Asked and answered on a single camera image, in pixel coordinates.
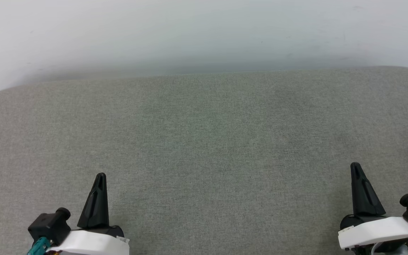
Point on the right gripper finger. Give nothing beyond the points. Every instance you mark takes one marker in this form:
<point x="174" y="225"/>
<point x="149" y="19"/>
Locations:
<point x="365" y="198"/>

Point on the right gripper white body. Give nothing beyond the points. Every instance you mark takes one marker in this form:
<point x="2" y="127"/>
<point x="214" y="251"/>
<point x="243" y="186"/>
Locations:
<point x="374" y="230"/>

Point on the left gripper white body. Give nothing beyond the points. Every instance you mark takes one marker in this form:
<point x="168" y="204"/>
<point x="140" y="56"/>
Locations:
<point x="90" y="243"/>

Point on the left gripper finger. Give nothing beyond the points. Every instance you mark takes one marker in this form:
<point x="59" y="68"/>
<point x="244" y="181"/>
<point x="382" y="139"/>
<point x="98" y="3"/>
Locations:
<point x="96" y="209"/>

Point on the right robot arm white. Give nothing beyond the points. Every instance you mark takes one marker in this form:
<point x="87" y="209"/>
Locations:
<point x="397" y="249"/>

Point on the grey fabric sofa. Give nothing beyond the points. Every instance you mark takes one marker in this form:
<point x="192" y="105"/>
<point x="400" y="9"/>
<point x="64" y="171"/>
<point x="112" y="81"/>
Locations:
<point x="204" y="152"/>

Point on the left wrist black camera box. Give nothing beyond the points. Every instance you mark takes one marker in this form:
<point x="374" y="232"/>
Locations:
<point x="48" y="225"/>

